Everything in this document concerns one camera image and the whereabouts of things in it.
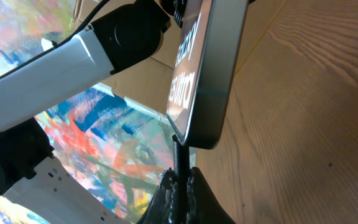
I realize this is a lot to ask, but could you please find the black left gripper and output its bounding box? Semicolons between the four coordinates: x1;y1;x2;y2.
159;0;204;30

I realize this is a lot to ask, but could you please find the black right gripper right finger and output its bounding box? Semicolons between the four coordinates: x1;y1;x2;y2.
186;167;235;224

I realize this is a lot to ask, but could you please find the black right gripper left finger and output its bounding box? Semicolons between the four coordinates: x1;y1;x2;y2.
137;169;178;224

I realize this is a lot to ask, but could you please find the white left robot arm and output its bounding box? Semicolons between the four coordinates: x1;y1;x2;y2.
0;0;186;223

